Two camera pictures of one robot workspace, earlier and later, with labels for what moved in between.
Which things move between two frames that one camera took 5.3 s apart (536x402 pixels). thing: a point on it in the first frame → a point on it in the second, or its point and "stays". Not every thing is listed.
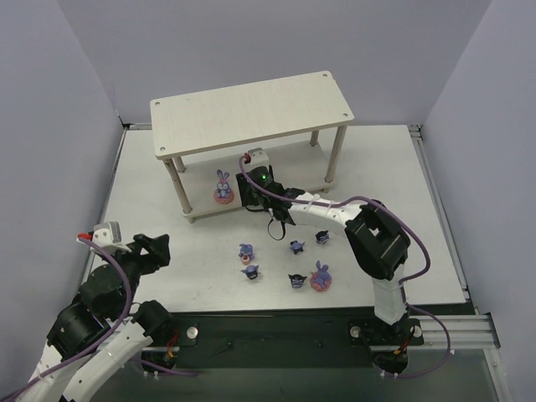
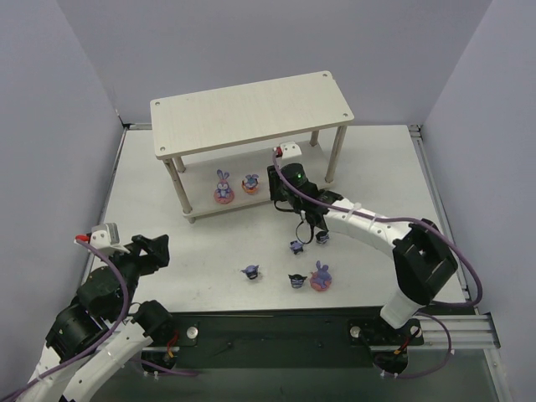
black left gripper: [147, 249] stays
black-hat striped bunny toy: [322, 237] stays
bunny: [321, 280] stays
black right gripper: [244, 189] → [273, 184]
